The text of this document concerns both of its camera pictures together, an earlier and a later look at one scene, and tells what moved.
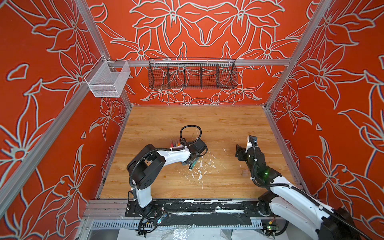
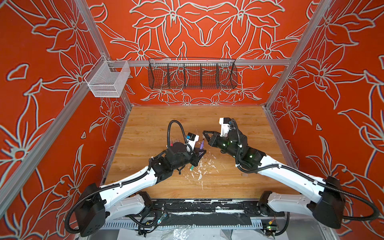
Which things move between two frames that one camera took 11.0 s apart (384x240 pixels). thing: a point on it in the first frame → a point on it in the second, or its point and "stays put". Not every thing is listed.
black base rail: [248, 208] stays put
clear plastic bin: [107, 78] stays put
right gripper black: [243, 152] → [214, 139]
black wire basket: [192, 74] stays put
